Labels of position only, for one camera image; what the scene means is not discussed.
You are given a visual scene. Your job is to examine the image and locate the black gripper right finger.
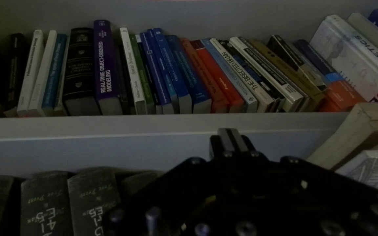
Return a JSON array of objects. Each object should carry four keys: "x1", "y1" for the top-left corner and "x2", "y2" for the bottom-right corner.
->
[{"x1": 229, "y1": 128, "x2": 250, "y2": 153}]

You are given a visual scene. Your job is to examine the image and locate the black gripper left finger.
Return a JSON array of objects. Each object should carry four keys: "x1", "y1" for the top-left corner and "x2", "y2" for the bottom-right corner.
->
[{"x1": 217, "y1": 128, "x2": 233, "y2": 157}]

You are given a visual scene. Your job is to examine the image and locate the stack of thin flat books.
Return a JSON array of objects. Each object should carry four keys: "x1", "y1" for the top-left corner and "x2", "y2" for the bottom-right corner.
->
[{"x1": 307, "y1": 103, "x2": 378, "y2": 188}]

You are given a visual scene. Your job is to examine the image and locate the grey metal bookshelf right unit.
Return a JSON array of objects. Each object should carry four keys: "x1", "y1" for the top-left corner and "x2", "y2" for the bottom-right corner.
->
[{"x1": 0, "y1": 0, "x2": 378, "y2": 175}]

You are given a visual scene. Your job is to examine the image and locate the dark volume book one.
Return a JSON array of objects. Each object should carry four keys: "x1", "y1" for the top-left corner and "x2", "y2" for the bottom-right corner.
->
[{"x1": 66, "y1": 169, "x2": 120, "y2": 236}]

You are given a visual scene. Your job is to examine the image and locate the large white genetics book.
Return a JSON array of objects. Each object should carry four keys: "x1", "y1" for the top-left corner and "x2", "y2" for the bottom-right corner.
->
[{"x1": 309, "y1": 14, "x2": 378, "y2": 102}]

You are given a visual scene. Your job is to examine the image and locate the black gold lettered book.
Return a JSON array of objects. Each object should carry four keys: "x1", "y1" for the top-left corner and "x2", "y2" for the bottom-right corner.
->
[{"x1": 62, "y1": 27, "x2": 99, "y2": 115}]

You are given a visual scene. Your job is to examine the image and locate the purple spined book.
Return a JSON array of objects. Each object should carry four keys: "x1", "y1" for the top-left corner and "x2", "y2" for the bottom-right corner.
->
[{"x1": 93, "y1": 19, "x2": 123, "y2": 115}]

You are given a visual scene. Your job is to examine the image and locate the dark volume book two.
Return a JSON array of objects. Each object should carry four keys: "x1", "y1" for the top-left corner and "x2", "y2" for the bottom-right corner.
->
[{"x1": 19, "y1": 170, "x2": 72, "y2": 236}]

